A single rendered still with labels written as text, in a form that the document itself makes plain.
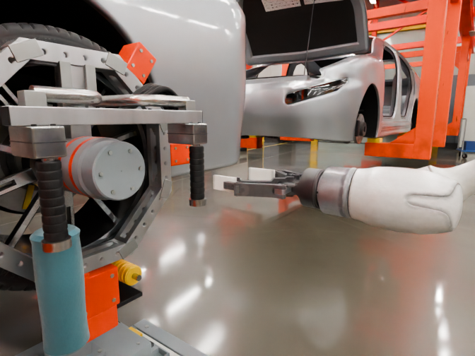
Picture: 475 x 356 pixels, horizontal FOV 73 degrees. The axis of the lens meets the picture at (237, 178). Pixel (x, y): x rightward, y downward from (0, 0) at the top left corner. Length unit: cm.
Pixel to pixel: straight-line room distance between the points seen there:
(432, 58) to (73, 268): 383
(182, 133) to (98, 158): 20
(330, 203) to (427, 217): 15
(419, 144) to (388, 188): 351
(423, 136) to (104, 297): 362
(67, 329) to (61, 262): 15
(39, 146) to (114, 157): 19
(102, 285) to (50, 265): 24
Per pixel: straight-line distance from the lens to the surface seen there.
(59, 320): 79
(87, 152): 74
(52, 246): 60
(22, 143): 60
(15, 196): 108
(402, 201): 54
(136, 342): 125
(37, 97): 61
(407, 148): 407
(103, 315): 99
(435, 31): 413
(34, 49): 82
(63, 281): 75
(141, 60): 96
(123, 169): 74
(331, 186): 58
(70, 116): 62
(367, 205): 55
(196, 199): 80
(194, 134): 76
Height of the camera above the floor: 96
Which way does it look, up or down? 10 degrees down
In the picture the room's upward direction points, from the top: straight up
